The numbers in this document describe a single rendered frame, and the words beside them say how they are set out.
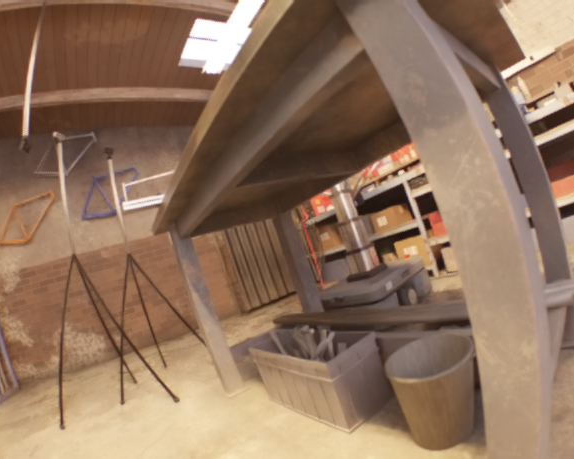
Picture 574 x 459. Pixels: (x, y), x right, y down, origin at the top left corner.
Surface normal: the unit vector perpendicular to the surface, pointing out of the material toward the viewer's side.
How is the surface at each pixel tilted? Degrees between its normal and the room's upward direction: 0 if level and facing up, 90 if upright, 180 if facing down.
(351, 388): 90
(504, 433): 90
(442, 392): 96
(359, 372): 90
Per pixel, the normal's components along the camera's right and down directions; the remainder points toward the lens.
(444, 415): -0.22, 0.10
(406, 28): -0.79, 0.22
